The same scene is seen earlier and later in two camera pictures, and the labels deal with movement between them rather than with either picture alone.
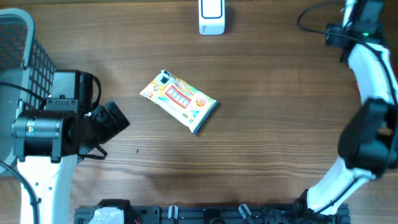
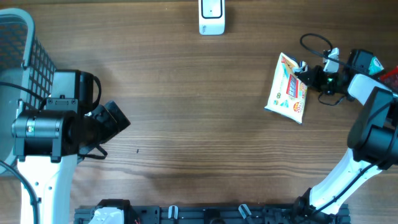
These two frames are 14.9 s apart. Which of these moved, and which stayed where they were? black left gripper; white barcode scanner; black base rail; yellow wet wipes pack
Moved: yellow wet wipes pack
Stayed: black base rail; black left gripper; white barcode scanner
